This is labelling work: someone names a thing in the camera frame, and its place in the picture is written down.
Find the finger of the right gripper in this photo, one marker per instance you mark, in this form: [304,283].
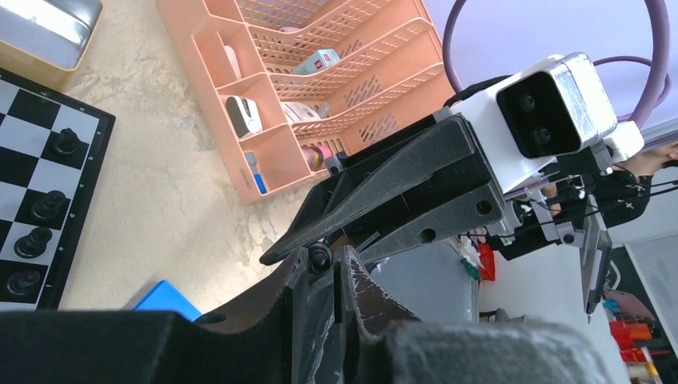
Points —
[376,195]

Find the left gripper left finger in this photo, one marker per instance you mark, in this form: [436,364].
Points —
[251,339]

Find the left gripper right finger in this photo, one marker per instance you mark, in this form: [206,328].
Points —
[384,342]

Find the small black pawn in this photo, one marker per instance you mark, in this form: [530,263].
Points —
[320,258]

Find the black chess bishop piece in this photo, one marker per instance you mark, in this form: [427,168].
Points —
[33,244]

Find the black chess piece d-file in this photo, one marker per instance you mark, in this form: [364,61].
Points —
[48,206]

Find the grey metal table surface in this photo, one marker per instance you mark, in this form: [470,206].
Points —
[431,282]

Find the blue folder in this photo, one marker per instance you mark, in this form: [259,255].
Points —
[164,296]

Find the pink round item in organizer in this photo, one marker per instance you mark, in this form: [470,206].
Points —
[316,156]

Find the green white small box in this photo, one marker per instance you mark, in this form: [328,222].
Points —
[317,61]

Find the orange plastic tiered organizer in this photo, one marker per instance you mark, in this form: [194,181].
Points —
[390,74]

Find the blue capped small bottle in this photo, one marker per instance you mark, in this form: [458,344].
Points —
[253,165]

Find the white small device in organizer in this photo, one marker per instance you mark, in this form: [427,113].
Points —
[244,115]

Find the pink eraser in organizer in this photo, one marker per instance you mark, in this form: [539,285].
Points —
[233,61]

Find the black and silver chessboard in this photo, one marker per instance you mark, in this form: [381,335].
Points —
[31,117]

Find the gold rectangular metal tin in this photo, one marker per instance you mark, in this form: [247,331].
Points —
[45,41]

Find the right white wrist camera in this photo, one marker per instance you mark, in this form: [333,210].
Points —
[556,108]

